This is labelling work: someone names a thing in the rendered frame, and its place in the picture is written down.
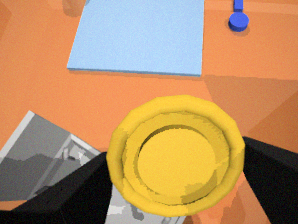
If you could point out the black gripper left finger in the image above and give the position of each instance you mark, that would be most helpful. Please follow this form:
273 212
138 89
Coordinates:
81 197

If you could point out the light blue rectangular mat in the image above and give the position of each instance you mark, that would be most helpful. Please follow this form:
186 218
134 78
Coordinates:
139 36

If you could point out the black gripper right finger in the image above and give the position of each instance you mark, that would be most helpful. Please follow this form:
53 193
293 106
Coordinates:
272 173

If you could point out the yellow plate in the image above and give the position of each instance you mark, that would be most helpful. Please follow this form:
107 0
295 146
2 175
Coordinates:
175 155

